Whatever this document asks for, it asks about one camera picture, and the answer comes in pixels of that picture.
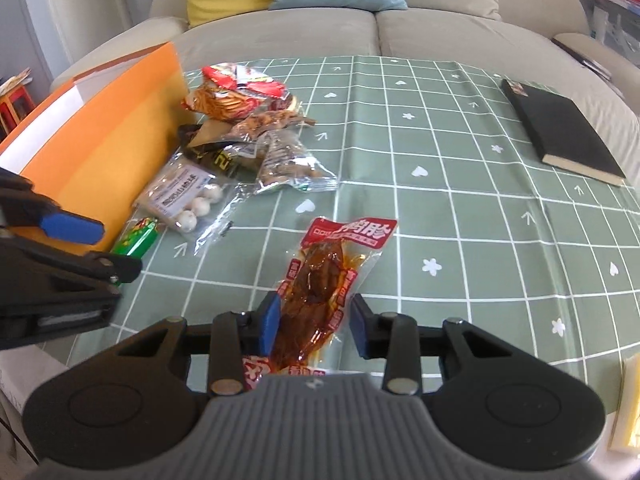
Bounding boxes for green sausage snack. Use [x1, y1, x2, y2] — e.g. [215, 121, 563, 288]
[112, 217, 160, 259]

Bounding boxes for red orange stool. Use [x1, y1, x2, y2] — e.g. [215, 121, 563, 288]
[0, 84, 36, 139]

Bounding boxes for white bookshelf with books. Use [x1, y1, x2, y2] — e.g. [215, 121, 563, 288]
[590, 0, 639, 65]

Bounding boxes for brown gold snack packet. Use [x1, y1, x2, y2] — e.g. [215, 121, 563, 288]
[177, 120, 267, 181]

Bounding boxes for black notebook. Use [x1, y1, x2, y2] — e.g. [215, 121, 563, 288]
[500, 79, 626, 186]

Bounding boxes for yellow tissue pack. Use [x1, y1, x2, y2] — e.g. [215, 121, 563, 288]
[610, 354, 640, 456]

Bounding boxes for orange noodle snack bag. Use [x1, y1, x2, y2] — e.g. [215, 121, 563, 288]
[182, 63, 300, 122]

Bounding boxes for green checkered tablecloth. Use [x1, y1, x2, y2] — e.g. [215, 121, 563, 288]
[43, 56, 639, 410]

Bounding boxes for orange cardboard box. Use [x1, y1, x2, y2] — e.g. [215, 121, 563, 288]
[1, 44, 192, 252]

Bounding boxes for clear bag of white balls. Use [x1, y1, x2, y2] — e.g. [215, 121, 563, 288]
[134, 151, 253, 255]

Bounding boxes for beige sofa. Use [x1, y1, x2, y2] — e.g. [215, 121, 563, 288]
[58, 0, 639, 181]

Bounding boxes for clear bag brown nuts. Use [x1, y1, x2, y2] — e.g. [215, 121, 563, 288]
[224, 110, 338, 194]

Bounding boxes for red chicken foot packet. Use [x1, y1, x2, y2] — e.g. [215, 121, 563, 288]
[243, 217, 397, 389]

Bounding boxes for books on sofa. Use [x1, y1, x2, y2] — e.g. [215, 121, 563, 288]
[552, 32, 626, 99]

